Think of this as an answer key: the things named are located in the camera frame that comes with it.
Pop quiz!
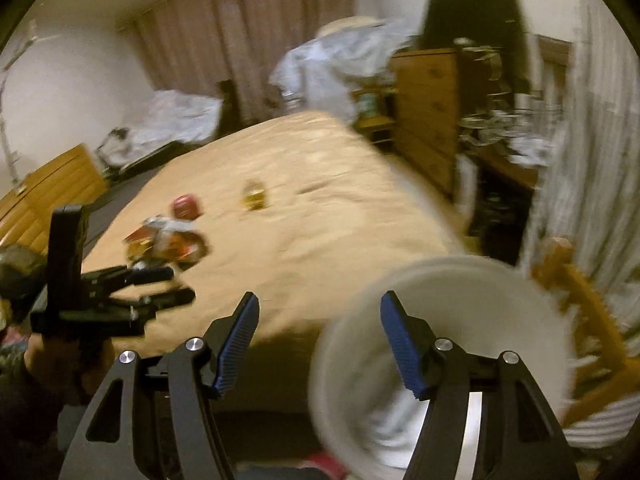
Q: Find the dark side table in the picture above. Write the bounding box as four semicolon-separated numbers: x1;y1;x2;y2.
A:
468;146;538;266

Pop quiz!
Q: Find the red apple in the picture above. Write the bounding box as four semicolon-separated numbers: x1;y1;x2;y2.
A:
170;194;203;221

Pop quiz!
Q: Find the silver plastic sheet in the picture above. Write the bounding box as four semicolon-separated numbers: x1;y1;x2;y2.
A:
268;20;413;125
96;90;224;169

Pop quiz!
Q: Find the white plastic bucket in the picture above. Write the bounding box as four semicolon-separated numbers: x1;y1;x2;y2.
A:
309;256;577;479

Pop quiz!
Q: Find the cream pillow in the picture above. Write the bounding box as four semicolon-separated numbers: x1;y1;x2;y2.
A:
316;15;382;38

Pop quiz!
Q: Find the striped cloth cover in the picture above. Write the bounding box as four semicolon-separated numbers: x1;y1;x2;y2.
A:
520;0;639;321

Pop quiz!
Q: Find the small wooden stool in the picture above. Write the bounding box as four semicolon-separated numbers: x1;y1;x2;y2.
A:
352;86;396;153

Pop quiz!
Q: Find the wooden dresser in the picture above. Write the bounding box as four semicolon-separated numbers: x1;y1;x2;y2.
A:
390;49;471;198

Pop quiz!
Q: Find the wooden headboard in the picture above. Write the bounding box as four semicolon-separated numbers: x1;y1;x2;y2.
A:
0;144;107;255

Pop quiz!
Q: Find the brown curtain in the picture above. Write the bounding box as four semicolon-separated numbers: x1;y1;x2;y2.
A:
125;0;355;122

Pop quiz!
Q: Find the black television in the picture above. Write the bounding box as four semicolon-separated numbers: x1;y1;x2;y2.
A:
418;0;530;93

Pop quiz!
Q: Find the wooden chair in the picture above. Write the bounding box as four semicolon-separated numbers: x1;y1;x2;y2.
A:
532;237;639;428

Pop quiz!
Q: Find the right silver plastic sheet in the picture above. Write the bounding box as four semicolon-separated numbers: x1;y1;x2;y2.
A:
268;20;413;125

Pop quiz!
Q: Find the yellow snack packet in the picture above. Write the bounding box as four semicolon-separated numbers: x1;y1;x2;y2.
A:
242;180;267;210

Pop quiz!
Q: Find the left silver plastic sheet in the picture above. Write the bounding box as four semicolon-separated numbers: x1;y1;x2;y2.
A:
96;90;224;169

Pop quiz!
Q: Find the person's left hand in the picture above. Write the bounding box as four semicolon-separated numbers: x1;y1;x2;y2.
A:
23;334;115;405

